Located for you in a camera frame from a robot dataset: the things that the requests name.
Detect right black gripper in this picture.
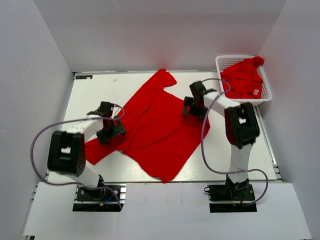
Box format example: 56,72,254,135
183,96,210,121

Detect red t shirt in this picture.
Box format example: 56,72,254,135
85,69,210,183

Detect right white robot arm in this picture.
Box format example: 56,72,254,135
182,80,260,200

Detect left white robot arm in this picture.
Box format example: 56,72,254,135
47,101,126,200

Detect red t shirts in basket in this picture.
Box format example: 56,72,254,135
220,56,264,99

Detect white plastic basket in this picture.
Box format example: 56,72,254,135
215,55,272,106

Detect black label sticker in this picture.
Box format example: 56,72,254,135
75,75,93,80

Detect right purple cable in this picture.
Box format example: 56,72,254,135
199,77,270,207

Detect purple cable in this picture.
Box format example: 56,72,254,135
29,102,125,211
199,77,270,207

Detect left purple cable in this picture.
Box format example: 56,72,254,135
29,102,125,211

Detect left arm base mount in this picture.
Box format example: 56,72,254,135
72,183,126,213

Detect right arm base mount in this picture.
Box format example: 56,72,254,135
203,184,257,213

